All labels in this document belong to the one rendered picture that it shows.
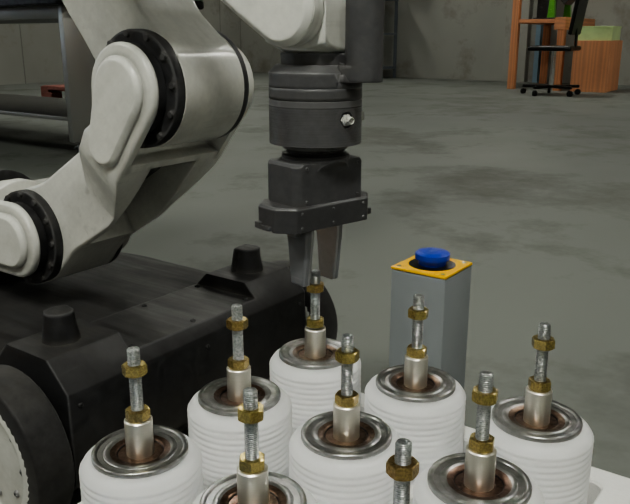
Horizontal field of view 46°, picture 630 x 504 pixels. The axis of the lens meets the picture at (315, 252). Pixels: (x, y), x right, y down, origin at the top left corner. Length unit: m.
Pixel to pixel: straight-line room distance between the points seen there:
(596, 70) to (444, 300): 7.81
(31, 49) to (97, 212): 9.30
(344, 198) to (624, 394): 0.76
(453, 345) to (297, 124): 0.35
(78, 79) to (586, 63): 6.10
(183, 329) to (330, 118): 0.45
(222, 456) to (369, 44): 0.38
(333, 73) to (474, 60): 9.99
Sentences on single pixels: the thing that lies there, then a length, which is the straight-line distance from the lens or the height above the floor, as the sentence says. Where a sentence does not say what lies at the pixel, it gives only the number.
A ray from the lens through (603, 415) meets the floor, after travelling 1.28.
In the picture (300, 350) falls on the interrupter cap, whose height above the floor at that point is 0.25.
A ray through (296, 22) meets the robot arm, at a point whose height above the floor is 0.58.
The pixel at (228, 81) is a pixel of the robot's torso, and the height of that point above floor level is 0.52.
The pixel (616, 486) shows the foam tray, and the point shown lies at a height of 0.18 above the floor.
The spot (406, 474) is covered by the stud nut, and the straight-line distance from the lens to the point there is 0.46.
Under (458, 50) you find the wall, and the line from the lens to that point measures 10.76.
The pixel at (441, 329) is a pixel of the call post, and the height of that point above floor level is 0.25.
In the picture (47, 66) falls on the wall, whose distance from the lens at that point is 10.47.
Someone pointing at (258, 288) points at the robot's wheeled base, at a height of 0.20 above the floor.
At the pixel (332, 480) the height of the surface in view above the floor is 0.24.
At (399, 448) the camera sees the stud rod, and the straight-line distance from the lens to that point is 0.45.
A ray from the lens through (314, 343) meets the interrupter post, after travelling 0.77.
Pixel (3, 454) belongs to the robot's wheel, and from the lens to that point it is 0.97.
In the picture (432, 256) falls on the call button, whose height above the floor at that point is 0.33.
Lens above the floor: 0.57
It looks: 16 degrees down
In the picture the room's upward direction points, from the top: straight up
